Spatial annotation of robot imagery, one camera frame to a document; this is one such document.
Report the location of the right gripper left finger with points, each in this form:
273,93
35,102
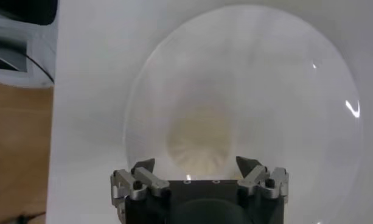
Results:
149,181

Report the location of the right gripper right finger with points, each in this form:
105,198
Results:
253,179

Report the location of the white steamed baozi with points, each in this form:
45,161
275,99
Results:
201,143

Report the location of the white round plate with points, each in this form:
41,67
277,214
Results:
265,76

